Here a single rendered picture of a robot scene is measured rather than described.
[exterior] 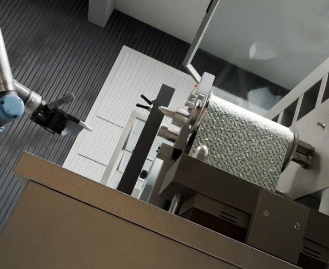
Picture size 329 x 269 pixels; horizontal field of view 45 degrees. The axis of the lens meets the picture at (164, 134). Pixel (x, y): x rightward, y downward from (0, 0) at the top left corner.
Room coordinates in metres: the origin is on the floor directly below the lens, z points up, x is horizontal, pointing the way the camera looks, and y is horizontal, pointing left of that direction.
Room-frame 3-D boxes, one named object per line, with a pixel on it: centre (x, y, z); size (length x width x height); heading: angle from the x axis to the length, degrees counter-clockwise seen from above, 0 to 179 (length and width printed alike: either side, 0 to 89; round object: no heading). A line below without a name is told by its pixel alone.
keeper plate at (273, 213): (0.73, -0.26, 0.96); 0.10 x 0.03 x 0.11; 93
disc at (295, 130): (1.00, -0.32, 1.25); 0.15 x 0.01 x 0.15; 3
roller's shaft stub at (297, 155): (1.01, -0.36, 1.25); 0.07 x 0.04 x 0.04; 93
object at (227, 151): (0.94, -0.19, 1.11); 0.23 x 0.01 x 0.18; 93
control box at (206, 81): (1.54, -0.07, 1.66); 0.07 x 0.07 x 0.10; 3
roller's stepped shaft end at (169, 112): (1.24, 0.02, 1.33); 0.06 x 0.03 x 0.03; 93
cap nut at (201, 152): (0.77, -0.08, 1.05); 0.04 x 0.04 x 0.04
